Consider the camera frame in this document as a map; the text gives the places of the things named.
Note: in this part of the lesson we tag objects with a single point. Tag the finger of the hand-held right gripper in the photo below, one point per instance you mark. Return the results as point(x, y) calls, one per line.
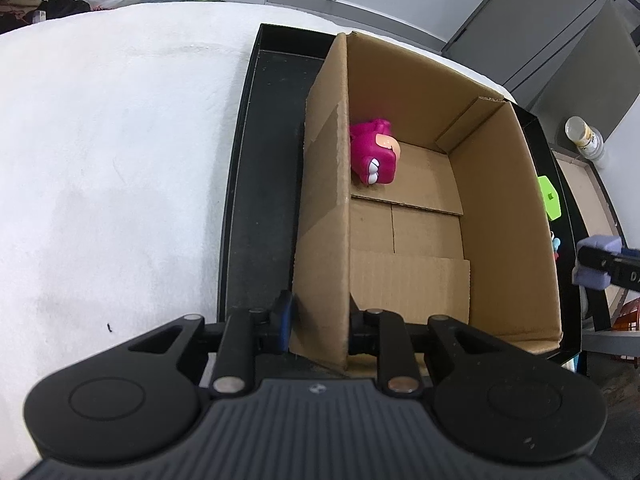
point(625, 272)

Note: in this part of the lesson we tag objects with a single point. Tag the dark clothes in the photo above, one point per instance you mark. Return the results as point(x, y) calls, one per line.
point(65, 5)

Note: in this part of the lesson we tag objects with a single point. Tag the black tray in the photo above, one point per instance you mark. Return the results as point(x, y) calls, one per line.
point(260, 210)

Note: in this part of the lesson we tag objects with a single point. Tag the pink monster toy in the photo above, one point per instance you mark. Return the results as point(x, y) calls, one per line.
point(372, 150)

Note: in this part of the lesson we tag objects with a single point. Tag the grey cabinet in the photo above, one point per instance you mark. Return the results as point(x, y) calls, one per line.
point(550, 20)

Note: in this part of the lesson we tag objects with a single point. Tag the pile of clothes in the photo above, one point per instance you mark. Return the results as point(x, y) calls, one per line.
point(20, 10)

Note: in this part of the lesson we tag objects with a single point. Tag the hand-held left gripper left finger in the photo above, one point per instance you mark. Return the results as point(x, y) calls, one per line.
point(285, 320)

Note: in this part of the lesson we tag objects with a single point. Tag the white jar with lid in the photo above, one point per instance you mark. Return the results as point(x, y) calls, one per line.
point(582, 135)

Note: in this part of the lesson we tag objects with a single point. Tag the brown cardboard box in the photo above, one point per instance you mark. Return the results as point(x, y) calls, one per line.
point(425, 185)

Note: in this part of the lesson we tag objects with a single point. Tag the lavender block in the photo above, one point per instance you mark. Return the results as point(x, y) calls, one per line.
point(595, 242)

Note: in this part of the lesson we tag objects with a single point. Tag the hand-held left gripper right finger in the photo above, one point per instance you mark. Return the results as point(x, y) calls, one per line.
point(362, 335)

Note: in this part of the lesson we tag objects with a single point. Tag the blue and red figure toy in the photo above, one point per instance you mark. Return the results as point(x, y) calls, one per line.
point(555, 245)

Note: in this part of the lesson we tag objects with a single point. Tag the green plastic toy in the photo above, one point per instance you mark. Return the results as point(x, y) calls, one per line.
point(549, 200)

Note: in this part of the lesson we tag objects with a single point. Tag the wooden table with black frame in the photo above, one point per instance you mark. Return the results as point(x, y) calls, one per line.
point(582, 195)

